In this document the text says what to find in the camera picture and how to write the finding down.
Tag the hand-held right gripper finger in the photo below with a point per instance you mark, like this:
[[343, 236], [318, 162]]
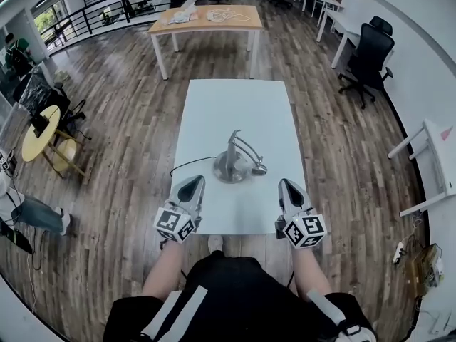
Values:
[[307, 203], [282, 201]]

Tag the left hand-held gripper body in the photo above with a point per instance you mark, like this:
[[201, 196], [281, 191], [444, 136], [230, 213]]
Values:
[[171, 223]]

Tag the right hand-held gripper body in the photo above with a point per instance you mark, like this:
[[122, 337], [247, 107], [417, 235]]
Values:
[[306, 230]]

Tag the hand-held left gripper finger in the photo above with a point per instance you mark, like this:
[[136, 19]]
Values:
[[173, 197], [201, 205]]

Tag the silver desk lamp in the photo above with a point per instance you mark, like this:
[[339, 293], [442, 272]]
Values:
[[228, 169]]

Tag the person's right forearm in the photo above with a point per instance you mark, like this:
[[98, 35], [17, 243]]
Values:
[[308, 273]]

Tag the person's left forearm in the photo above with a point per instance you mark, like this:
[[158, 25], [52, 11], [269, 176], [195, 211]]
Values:
[[164, 269]]

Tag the person's white shoe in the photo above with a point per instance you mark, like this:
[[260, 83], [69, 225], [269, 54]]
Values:
[[215, 242]]

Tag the person's black white-striped clothing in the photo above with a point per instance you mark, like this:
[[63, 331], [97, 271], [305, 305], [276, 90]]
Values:
[[231, 290]]

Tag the white power strip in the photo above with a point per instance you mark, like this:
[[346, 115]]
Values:
[[398, 253]]

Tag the white rectangular table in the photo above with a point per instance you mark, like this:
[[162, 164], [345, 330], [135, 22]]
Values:
[[235, 105]]

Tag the cardboard box with electronics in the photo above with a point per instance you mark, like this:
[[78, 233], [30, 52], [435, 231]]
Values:
[[417, 269]]

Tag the yellow round two-tier table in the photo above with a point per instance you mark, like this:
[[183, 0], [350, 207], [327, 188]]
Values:
[[39, 137]]

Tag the black flat device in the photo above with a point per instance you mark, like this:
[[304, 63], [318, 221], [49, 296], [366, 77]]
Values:
[[41, 123]]

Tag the pink paper piece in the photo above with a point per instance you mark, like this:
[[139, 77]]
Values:
[[447, 134]]

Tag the black mesh office chair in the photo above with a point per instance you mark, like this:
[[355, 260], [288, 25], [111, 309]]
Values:
[[374, 48]]

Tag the wooden-top table with white legs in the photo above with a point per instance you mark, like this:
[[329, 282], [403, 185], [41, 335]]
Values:
[[201, 26]]

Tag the black plastic-wrapped chair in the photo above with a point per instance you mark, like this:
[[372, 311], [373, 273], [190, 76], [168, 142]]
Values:
[[35, 91]]

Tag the pile of papers and tissues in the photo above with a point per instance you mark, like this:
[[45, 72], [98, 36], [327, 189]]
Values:
[[178, 16]]

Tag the black metal railing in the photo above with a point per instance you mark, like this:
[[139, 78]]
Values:
[[127, 13]]

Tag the black office chair with headrest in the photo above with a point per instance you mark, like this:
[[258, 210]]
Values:
[[381, 23]]

